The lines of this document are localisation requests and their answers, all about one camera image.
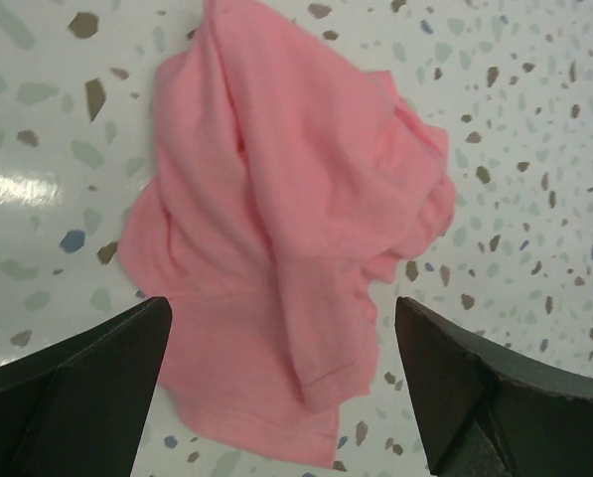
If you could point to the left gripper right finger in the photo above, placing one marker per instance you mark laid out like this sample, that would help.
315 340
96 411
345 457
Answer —
485 410

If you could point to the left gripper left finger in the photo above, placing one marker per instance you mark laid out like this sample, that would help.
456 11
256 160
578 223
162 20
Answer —
78 408

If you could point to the pink t shirt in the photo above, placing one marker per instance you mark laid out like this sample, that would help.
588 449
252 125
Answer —
287 181

